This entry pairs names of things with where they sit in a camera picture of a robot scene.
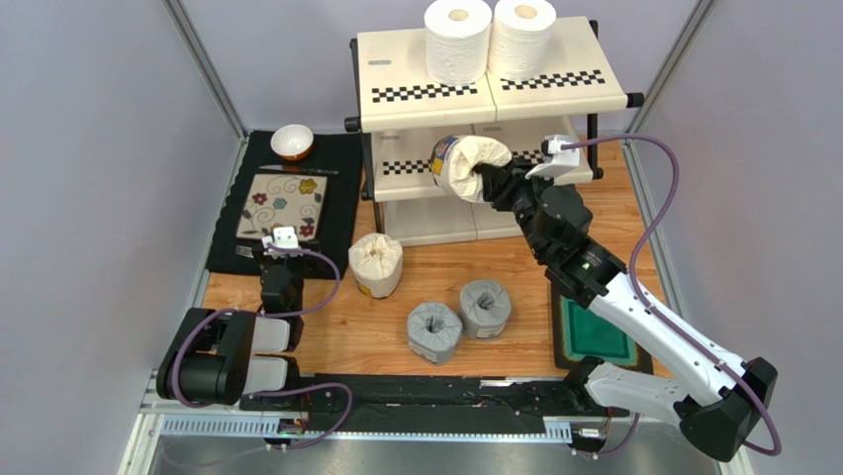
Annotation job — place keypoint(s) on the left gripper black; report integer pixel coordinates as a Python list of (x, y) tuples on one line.
[(308, 264)]

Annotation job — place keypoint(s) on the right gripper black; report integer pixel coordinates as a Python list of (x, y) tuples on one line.
[(496, 182)]

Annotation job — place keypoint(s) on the floral square plate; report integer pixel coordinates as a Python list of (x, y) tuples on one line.
[(277, 200)]

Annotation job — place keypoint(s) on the grey wrapped roll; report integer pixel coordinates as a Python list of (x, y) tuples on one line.
[(485, 308), (434, 332)]

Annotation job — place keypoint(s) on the grey wrapped roll left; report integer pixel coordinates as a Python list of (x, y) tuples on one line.
[(434, 332)]

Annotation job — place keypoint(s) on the black cloth placemat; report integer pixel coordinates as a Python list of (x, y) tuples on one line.
[(341, 153)]

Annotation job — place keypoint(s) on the green square dish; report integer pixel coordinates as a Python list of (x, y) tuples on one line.
[(577, 333)]

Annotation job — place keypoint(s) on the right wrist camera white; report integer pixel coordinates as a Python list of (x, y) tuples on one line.
[(561, 155)]

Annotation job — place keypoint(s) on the white paper roll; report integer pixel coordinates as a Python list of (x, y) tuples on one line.
[(457, 37), (520, 35)]

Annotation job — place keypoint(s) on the beige wrapped roll back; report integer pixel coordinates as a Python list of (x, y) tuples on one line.
[(376, 261)]

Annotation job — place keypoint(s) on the beige roll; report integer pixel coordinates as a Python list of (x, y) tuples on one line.
[(376, 261), (453, 159)]

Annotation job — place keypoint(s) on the cream checkered three-tier shelf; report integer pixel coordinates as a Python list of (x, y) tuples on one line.
[(402, 114)]

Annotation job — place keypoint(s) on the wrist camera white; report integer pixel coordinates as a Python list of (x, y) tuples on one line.
[(281, 241), (561, 155)]

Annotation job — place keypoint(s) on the white and orange bowl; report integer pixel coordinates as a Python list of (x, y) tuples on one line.
[(293, 142)]

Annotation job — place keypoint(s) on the grey wrapped roll right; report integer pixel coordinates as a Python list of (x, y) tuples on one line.
[(485, 308)]

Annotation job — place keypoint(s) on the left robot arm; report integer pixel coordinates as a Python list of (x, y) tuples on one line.
[(218, 357)]

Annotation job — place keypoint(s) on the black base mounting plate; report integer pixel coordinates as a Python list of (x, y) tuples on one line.
[(433, 404)]

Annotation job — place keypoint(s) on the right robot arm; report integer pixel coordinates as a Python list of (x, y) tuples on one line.
[(714, 396)]

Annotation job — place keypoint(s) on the beige roll front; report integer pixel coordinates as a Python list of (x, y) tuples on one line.
[(453, 159)]

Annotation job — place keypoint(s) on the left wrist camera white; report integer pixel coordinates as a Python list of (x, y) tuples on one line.
[(281, 241)]

